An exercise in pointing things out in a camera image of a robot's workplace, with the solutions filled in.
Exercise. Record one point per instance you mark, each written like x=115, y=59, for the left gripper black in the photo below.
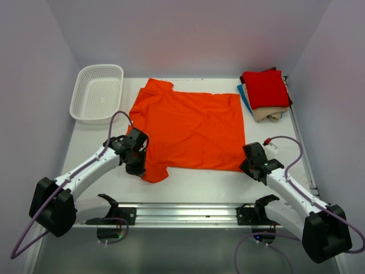
x=140, y=169

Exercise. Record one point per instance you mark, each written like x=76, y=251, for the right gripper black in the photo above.
x=244, y=166

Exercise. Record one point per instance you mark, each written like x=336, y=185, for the orange t shirt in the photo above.
x=194, y=130

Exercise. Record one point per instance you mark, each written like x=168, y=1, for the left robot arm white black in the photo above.
x=54, y=204

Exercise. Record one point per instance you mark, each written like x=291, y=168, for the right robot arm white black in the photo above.
x=316, y=224

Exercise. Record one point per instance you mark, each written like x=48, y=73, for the folded beige t shirt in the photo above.
x=274, y=114

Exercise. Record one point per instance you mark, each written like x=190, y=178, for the folded blue t shirt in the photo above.
x=240, y=89

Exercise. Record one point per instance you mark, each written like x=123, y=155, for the folded dark red t shirt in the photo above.
x=284, y=78

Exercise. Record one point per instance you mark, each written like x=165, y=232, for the white plastic basket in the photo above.
x=97, y=94

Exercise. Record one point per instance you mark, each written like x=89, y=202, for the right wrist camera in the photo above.
x=269, y=147

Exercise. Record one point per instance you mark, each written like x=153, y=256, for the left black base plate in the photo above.
x=126, y=213

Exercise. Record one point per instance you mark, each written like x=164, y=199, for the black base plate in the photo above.
x=247, y=214
x=126, y=213

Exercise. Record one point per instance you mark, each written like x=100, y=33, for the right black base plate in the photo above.
x=247, y=214

